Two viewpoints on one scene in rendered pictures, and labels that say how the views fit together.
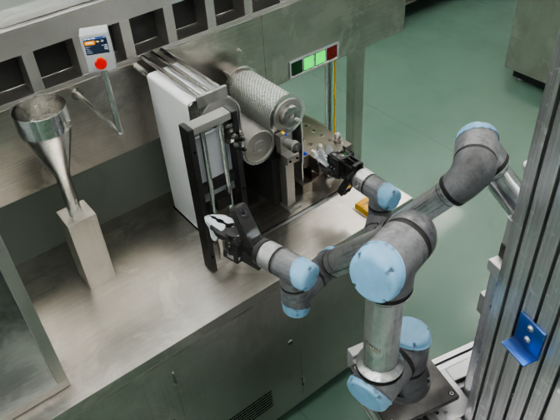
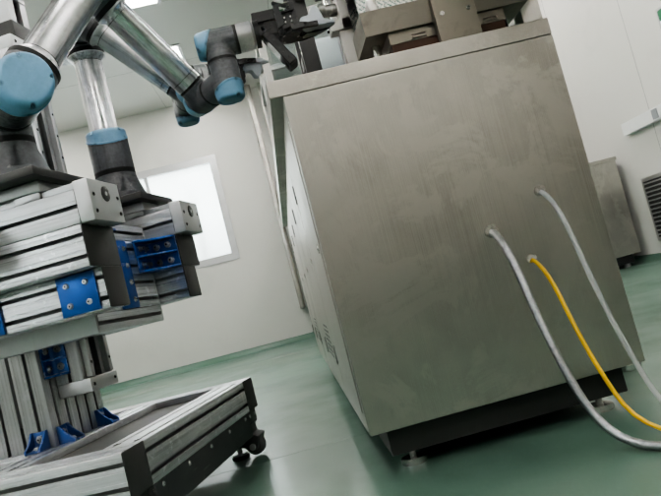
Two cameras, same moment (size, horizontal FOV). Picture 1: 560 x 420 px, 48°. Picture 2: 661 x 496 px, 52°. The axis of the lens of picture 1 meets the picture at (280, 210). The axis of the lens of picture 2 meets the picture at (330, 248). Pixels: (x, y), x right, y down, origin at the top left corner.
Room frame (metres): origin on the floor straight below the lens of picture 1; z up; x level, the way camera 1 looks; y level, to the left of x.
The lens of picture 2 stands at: (2.50, -1.70, 0.42)
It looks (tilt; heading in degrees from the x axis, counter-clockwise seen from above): 4 degrees up; 121
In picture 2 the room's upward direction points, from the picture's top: 14 degrees counter-clockwise
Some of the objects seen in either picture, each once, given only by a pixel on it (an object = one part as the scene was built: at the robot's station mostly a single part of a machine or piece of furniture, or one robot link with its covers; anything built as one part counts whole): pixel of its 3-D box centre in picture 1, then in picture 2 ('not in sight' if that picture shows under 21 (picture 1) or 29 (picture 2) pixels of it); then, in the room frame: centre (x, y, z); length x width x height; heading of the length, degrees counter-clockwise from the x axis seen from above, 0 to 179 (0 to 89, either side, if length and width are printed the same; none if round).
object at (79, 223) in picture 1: (74, 208); not in sight; (1.44, 0.60, 1.18); 0.14 x 0.14 x 0.57
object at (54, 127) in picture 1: (42, 117); not in sight; (1.44, 0.60, 1.50); 0.14 x 0.14 x 0.06
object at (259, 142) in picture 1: (237, 132); not in sight; (1.80, 0.12, 1.17); 0.26 x 0.12 x 0.12; 35
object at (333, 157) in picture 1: (346, 167); (276, 27); (1.63, -0.23, 1.12); 0.12 x 0.08 x 0.09; 35
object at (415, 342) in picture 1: (406, 345); (109, 151); (1.02, -0.30, 0.98); 0.13 x 0.12 x 0.14; 138
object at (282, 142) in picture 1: (289, 172); (345, 51); (1.72, -0.04, 1.05); 0.06 x 0.05 x 0.31; 35
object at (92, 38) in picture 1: (97, 50); not in sight; (1.47, 0.42, 1.66); 0.07 x 0.07 x 0.10; 11
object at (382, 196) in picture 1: (381, 192); (217, 44); (1.50, -0.32, 1.11); 0.11 x 0.08 x 0.09; 35
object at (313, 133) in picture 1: (300, 136); (437, 20); (2.01, -0.10, 1.00); 0.40 x 0.16 x 0.06; 35
